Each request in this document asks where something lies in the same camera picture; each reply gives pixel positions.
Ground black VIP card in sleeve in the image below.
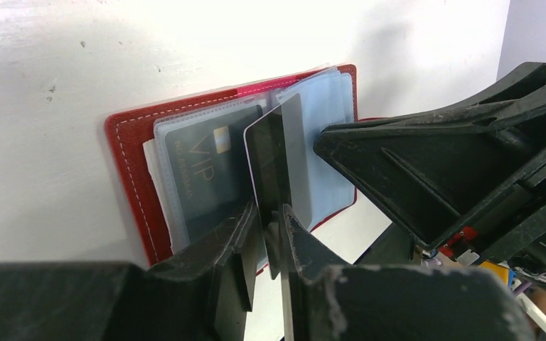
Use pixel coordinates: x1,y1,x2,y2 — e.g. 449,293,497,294
154,104,262,249

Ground red leather card holder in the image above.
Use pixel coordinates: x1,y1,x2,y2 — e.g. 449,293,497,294
105,64,357,265

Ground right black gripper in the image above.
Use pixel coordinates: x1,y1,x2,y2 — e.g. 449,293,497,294
314,62,546,290

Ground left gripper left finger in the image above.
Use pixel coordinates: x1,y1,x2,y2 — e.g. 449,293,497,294
0,201,260,340

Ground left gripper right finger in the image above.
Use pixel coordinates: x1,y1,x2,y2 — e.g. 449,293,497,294
278,205,535,340

